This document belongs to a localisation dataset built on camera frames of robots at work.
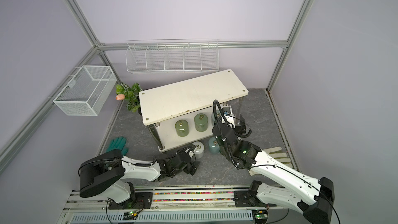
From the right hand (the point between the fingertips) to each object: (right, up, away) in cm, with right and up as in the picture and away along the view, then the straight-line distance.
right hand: (232, 116), depth 70 cm
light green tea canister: (-15, -4, +16) cm, 22 cm away
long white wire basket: (-34, +37, +29) cm, 58 cm away
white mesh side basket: (-77, +13, +14) cm, 80 cm away
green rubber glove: (-64, -17, +21) cm, 70 cm away
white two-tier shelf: (-18, +3, -5) cm, 19 cm away
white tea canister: (-16, -19, +12) cm, 28 cm away
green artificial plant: (-52, +11, +12) cm, 55 cm away
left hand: (-20, -25, +16) cm, 36 cm away
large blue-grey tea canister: (-8, -17, +14) cm, 24 cm away
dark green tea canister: (-25, -7, +15) cm, 30 cm away
